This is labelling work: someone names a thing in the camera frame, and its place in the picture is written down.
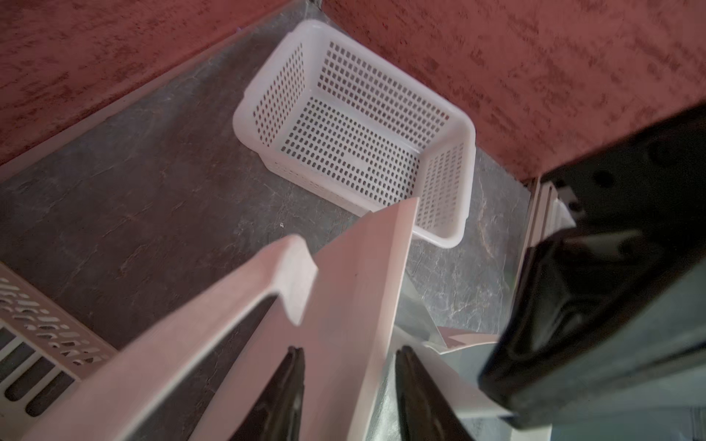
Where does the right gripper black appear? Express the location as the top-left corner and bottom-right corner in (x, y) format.
(478, 104), (705, 429)

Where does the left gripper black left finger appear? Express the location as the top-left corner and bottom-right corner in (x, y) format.
(230, 347), (305, 441)

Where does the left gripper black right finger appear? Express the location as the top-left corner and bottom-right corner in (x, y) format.
(395, 345), (473, 441)

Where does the white desktop file organizer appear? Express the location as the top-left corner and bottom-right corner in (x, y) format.
(1, 265), (117, 440)

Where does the white perforated plastic basket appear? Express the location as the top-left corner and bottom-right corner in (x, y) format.
(233, 19), (476, 249)

